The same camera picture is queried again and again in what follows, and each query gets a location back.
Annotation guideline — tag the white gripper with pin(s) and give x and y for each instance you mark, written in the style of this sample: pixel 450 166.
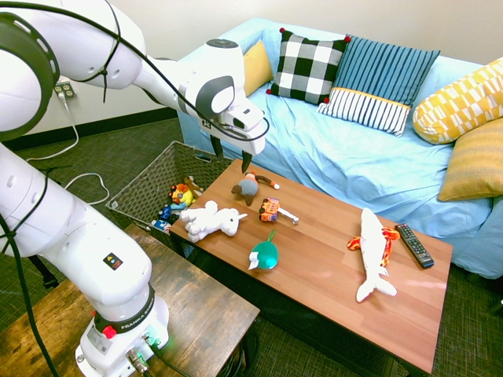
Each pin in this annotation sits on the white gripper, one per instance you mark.
pixel 247 127

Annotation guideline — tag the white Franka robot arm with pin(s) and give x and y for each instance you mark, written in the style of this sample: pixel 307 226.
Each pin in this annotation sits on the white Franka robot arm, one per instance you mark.
pixel 78 235

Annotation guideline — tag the orange toy fire truck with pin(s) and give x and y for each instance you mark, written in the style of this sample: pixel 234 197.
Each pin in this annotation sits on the orange toy fire truck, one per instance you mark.
pixel 271 209

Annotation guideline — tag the dark woven storage basket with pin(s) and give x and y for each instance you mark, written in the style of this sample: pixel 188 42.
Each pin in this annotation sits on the dark woven storage basket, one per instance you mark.
pixel 157 184

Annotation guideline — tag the blue white toy car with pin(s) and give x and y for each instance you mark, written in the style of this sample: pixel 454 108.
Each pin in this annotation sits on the blue white toy car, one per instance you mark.
pixel 160 225

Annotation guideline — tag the orange plush fish toy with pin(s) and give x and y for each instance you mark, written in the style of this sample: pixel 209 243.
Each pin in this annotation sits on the orange plush fish toy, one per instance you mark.
pixel 390 239

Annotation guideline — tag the grey brown plush monkey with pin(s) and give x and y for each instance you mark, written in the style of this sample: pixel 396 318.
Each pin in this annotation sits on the grey brown plush monkey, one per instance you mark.
pixel 247 187

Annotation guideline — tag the white plush unicorn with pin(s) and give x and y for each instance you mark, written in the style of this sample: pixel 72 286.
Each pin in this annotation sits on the white plush unicorn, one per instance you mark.
pixel 210 220

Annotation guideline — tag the plain yellow pillow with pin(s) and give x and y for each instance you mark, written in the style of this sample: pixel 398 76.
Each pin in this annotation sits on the plain yellow pillow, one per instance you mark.
pixel 257 66

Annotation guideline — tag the light blue covered sofa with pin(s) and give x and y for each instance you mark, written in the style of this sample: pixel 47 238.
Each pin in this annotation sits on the light blue covered sofa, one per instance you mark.
pixel 334 157

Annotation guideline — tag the black white checkered pillow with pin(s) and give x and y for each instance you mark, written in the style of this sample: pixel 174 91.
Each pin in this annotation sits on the black white checkered pillow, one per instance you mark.
pixel 308 64

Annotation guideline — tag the wooden coffee table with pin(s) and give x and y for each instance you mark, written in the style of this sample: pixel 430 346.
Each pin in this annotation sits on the wooden coffee table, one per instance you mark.
pixel 314 275

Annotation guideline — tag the blue striped pillow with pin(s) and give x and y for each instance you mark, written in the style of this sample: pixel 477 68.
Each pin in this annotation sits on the blue striped pillow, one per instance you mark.
pixel 377 84

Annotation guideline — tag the dark rustic wooden stand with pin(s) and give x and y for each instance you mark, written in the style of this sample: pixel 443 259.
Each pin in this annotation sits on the dark rustic wooden stand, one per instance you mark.
pixel 188 314

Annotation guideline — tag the white plush whale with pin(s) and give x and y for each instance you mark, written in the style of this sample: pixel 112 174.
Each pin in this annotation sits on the white plush whale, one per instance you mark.
pixel 373 255

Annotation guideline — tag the black TV remote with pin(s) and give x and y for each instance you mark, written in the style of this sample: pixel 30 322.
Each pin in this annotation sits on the black TV remote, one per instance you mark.
pixel 413 244

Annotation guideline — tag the yellow white patterned bolster pillow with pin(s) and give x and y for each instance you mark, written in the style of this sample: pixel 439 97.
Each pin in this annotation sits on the yellow white patterned bolster pillow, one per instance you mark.
pixel 460 104

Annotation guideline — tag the yellow striped pillow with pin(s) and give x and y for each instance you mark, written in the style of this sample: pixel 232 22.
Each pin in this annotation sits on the yellow striped pillow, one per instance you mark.
pixel 477 165

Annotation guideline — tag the white wall power outlet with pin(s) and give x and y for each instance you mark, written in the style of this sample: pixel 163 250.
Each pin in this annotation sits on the white wall power outlet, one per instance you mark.
pixel 64 91

